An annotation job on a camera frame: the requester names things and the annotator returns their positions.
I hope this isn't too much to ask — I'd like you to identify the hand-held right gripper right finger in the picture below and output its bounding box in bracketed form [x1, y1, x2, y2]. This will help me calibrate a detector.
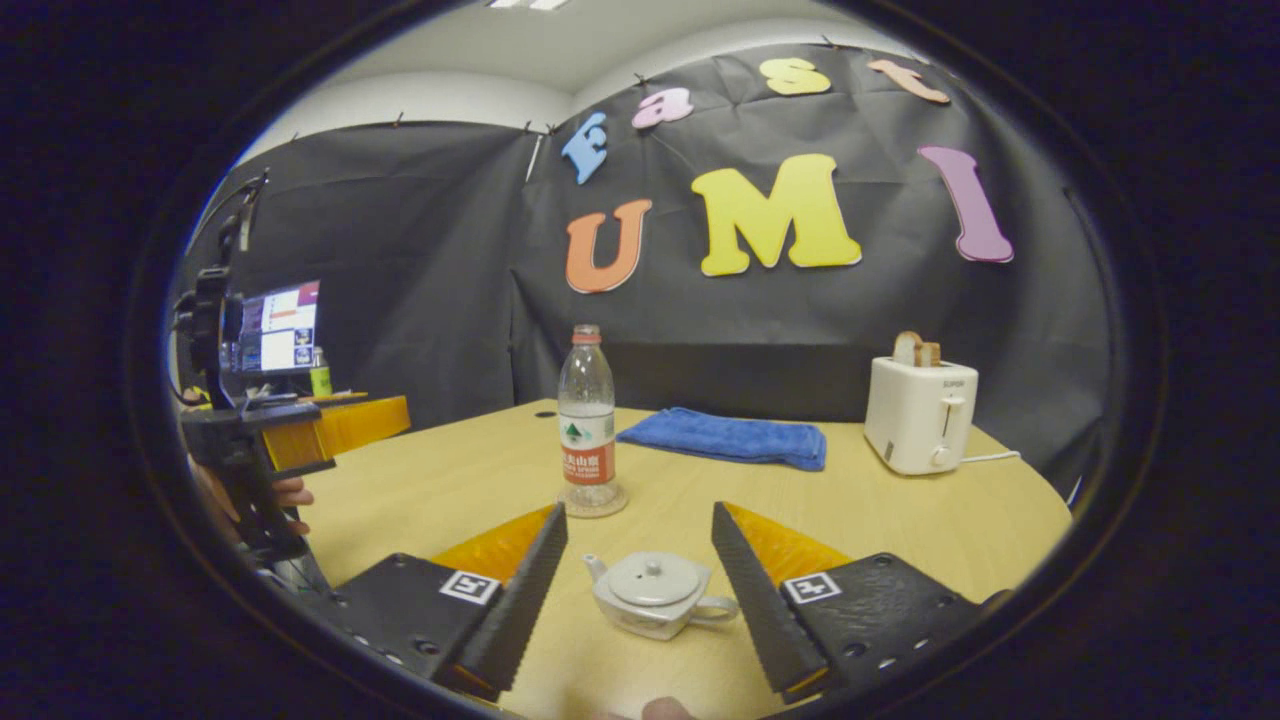
[712, 502, 1006, 704]

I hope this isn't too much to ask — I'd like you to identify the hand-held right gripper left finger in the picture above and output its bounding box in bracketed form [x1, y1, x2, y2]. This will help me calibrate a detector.
[320, 503, 569, 701]

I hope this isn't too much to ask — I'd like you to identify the white teacup lid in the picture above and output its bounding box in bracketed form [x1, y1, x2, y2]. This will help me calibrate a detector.
[607, 553, 703, 608]

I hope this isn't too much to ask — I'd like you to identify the white teacup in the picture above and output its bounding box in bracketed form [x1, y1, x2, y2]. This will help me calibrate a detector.
[583, 552, 741, 641]

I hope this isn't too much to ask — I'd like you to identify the round wooden coaster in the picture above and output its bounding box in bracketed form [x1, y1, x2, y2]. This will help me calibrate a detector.
[560, 483, 629, 519]

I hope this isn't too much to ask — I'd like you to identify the clear plastic water bottle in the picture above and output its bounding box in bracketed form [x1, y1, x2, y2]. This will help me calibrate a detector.
[557, 324, 617, 511]

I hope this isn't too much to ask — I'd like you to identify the computer monitor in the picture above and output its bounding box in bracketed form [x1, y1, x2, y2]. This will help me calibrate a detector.
[235, 280, 322, 376]

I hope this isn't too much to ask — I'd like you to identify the blue towel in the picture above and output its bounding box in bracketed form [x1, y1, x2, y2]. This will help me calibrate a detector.
[616, 407, 828, 472]

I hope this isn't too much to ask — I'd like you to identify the white toaster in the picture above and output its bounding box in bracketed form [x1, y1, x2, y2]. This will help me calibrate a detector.
[864, 356, 980, 476]

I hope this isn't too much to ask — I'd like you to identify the black backdrop cloth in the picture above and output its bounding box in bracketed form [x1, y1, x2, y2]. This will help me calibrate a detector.
[175, 40, 1116, 501]

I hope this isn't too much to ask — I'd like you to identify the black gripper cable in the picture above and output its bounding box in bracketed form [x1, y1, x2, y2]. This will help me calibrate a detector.
[215, 170, 269, 271]

